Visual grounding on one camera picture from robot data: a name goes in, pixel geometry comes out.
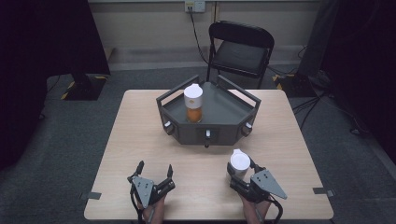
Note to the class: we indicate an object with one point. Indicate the white wall socket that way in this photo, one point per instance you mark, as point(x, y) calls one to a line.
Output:
point(195, 5)

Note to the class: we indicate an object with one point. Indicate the person's left hand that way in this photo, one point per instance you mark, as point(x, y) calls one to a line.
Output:
point(155, 213)

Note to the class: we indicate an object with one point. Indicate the black folding chair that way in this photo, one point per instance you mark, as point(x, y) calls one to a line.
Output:
point(241, 54)

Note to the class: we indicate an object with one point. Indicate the dark curtain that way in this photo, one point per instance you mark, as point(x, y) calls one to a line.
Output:
point(364, 62)
point(40, 62)

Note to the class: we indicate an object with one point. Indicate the grey hanging cloth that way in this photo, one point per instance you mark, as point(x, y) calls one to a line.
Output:
point(317, 37)

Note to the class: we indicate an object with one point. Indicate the grey tape strip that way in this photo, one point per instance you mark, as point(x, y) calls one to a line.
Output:
point(91, 195)
point(323, 191)

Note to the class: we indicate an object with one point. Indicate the pale bottle with white lid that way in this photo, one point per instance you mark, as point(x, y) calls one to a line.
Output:
point(239, 165)

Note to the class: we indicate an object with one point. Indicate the dark grey corner tray shelf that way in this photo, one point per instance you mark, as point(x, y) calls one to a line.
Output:
point(218, 109)

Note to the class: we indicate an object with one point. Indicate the black stand base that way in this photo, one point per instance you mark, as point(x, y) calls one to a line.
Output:
point(295, 85)
point(85, 88)

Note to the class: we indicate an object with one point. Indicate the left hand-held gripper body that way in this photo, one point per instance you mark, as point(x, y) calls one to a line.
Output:
point(144, 189)

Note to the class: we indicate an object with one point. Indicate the orange-filled bottle with white lid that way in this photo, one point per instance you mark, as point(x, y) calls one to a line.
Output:
point(193, 102)

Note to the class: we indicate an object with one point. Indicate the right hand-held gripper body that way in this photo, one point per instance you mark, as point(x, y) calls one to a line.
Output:
point(264, 183)

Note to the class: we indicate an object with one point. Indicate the person's right hand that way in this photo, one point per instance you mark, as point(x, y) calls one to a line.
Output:
point(257, 213)

